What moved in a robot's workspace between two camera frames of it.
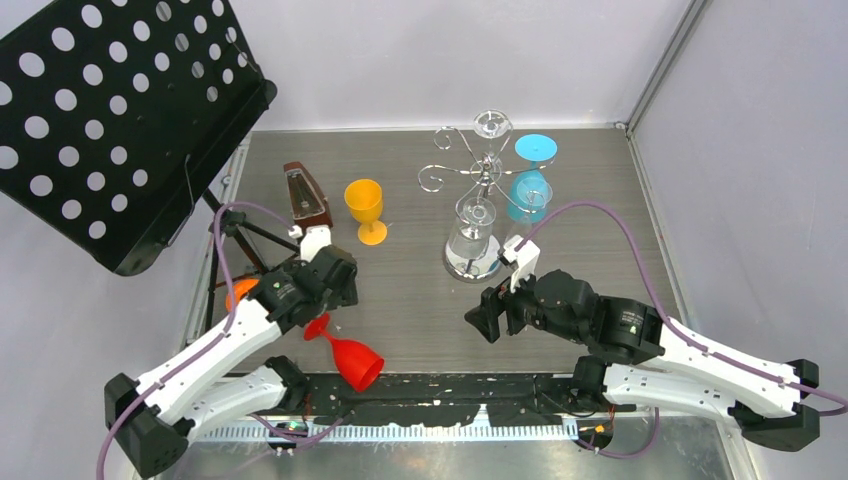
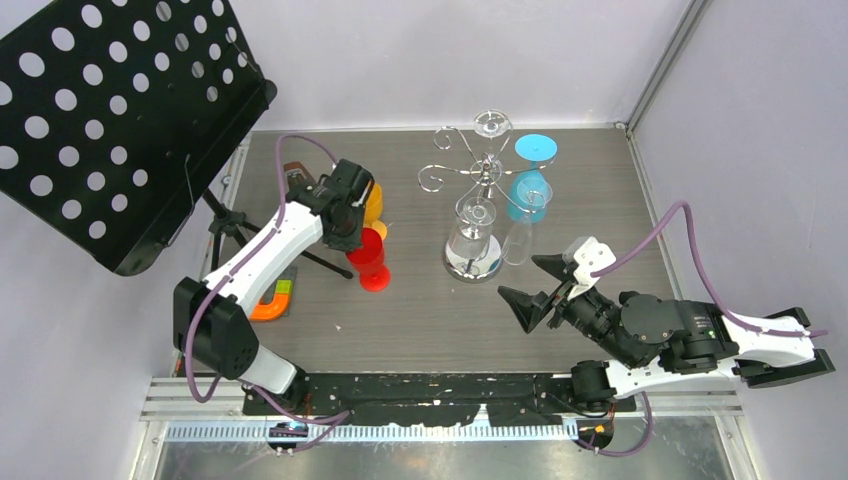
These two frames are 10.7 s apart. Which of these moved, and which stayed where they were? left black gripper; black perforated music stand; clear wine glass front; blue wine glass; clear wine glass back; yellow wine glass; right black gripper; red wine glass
Moved: left black gripper; red wine glass; right black gripper
Stayed: clear wine glass front; blue wine glass; clear wine glass back; black perforated music stand; yellow wine glass
